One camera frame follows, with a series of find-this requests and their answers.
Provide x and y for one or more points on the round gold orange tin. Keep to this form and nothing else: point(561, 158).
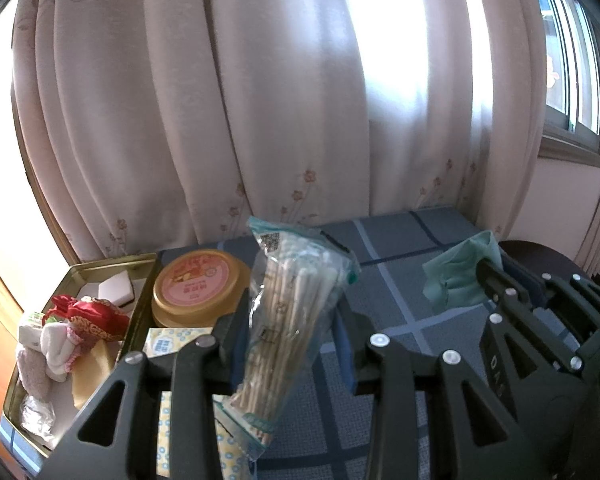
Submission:
point(197, 288)

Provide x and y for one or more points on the yellow sponge block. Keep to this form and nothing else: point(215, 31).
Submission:
point(91, 370)

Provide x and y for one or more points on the white pink plush sock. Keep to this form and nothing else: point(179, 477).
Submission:
point(65, 347)

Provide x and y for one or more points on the white hexagonal pad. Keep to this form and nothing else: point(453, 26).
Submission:
point(118, 290)

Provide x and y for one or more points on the teal green cloth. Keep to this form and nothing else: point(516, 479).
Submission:
point(451, 277)

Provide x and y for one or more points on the window with metal frame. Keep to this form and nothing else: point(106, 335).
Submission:
point(572, 120)

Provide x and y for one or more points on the clear crumpled plastic wrapper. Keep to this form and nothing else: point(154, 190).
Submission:
point(37, 416)

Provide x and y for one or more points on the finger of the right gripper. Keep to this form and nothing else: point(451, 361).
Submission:
point(514, 301)
point(576, 302)

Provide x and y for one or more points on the red gold drawstring pouch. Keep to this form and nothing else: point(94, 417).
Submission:
point(89, 317)

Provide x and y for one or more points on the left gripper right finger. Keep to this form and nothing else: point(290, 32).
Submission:
point(471, 434)

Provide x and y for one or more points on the dark round chair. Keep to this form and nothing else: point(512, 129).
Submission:
point(540, 259)

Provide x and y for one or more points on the gold metal tin tray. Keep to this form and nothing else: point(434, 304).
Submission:
point(29, 376)

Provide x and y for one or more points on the blue plaid tablecloth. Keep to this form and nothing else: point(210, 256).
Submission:
point(325, 431)

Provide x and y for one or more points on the pale pink floral curtain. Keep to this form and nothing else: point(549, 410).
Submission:
point(156, 124)

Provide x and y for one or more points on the green white soft packet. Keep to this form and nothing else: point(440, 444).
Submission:
point(30, 328)

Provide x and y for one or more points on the bag of cotton swabs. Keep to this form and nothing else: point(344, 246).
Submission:
point(297, 279)

